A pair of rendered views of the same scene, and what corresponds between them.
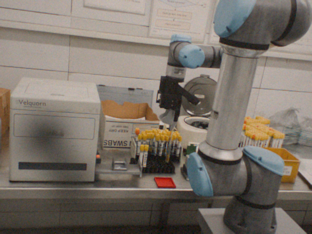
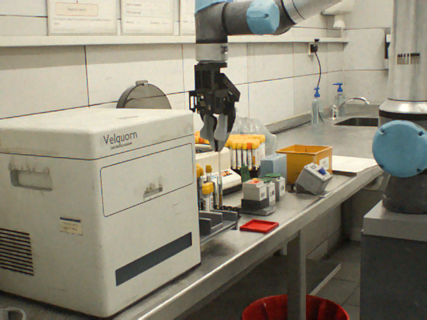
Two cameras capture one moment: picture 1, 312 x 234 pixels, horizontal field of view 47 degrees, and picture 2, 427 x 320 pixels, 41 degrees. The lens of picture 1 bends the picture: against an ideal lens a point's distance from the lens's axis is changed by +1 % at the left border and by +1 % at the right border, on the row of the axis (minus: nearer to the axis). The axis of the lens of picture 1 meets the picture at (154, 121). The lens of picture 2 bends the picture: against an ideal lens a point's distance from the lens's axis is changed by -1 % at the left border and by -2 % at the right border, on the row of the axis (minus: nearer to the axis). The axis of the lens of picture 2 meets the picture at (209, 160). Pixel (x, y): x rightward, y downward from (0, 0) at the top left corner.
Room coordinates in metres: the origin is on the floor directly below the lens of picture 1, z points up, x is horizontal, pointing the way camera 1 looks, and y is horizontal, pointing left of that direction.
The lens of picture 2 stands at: (0.34, 0.91, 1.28)
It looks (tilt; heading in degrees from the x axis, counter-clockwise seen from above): 10 degrees down; 316
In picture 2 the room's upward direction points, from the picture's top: 2 degrees counter-clockwise
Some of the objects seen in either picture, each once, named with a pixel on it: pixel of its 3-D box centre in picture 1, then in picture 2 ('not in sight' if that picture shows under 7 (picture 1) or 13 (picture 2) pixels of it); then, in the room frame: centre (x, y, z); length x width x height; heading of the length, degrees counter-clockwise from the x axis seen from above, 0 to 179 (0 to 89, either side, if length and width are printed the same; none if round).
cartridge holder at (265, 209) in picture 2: (190, 171); (255, 205); (1.29, -0.17, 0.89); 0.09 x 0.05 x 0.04; 13
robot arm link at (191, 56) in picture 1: (193, 55); (254, 18); (1.22, -0.10, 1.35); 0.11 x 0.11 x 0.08; 17
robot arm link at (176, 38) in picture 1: (179, 50); (212, 19); (1.31, -0.06, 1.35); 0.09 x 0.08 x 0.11; 17
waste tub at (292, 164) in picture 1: (275, 164); (304, 164); (1.40, -0.53, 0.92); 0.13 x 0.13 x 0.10; 11
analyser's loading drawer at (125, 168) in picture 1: (113, 165); (199, 229); (1.18, 0.13, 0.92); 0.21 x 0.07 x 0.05; 104
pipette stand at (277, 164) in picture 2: not in sight; (273, 173); (1.39, -0.37, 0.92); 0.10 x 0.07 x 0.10; 106
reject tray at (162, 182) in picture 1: (165, 182); (259, 226); (1.19, -0.07, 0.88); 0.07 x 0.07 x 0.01; 14
